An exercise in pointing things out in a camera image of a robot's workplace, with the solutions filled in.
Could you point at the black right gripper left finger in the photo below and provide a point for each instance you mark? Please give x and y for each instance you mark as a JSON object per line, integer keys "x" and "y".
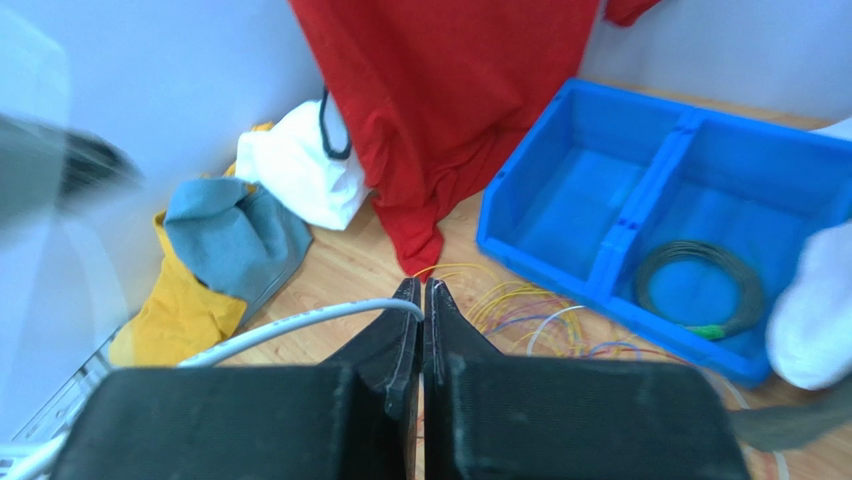
{"x": 350, "y": 416}

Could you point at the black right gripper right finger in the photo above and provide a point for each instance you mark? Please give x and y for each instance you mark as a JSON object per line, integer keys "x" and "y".
{"x": 489, "y": 415}

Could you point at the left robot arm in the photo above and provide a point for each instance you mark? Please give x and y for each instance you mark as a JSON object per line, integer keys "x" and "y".
{"x": 43, "y": 166}

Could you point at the yellow cloth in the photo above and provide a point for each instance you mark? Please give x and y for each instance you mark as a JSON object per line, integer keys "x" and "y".
{"x": 181, "y": 318}

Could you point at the grey-blue cloth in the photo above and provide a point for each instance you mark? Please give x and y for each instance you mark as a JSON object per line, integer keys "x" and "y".
{"x": 236, "y": 238}

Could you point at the white cloth with black trim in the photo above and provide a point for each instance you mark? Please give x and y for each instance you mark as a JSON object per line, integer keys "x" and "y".
{"x": 308, "y": 162}

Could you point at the blue divided plastic bin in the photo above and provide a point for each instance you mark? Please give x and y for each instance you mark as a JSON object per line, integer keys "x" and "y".
{"x": 605, "y": 176}

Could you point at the olive green hanging garment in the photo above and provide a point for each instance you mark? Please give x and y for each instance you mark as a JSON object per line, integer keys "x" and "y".
{"x": 788, "y": 427}

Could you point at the red t-shirt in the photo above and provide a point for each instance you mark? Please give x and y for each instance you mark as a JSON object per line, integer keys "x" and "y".
{"x": 437, "y": 94}

